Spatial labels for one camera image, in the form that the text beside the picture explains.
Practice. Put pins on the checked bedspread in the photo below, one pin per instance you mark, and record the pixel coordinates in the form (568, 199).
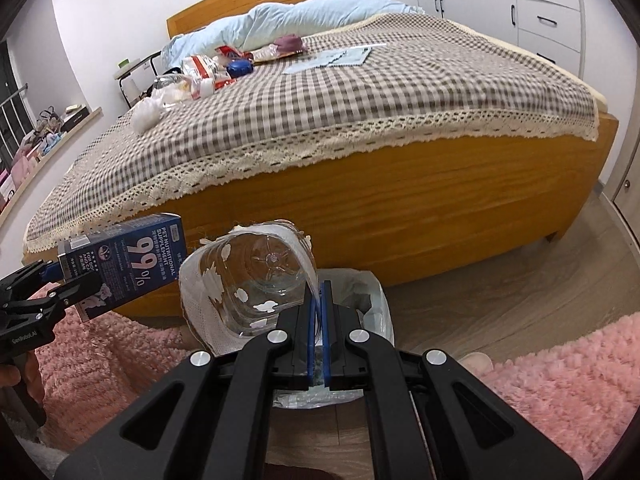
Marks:
(350, 110)

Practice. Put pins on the black bedside rack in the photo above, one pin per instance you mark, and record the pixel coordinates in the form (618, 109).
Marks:
(132, 67)

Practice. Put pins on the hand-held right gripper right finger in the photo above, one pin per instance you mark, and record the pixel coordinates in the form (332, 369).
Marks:
(327, 350)

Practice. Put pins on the trash bin with white bag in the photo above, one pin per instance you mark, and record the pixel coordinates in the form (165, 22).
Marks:
(370, 310)

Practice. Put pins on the black flat box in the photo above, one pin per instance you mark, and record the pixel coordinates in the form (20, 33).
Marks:
(80, 114)

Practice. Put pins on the person's left hand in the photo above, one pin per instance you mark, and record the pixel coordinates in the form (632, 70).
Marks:
(30, 375)

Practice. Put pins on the clear plastic bottle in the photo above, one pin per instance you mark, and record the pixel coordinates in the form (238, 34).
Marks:
(250, 285)

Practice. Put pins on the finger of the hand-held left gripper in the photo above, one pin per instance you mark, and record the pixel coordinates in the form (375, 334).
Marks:
(65, 297)
(30, 277)

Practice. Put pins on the white green-printed pouch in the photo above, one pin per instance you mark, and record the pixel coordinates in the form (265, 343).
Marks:
(325, 61)

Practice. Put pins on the white cabinet door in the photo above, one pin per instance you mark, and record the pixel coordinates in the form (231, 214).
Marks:
(631, 175)

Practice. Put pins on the person's left leg pink trousers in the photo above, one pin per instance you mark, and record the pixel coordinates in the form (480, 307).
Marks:
(100, 370)

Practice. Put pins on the clear plastic bag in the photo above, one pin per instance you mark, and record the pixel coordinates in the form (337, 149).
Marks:
(172, 90)

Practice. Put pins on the dark blue box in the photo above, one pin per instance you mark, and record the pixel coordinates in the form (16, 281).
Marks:
(130, 265)

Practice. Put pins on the red white snack bag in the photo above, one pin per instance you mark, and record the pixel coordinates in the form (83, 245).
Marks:
(205, 67)

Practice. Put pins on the wooden headboard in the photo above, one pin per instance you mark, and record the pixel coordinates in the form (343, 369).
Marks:
(400, 200)

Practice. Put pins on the light blue duvet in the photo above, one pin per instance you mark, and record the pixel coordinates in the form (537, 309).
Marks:
(280, 15)

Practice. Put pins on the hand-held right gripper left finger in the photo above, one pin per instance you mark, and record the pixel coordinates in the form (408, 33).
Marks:
(312, 360)

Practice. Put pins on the small red snack packet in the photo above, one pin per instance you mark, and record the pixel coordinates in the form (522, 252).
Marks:
(232, 52)

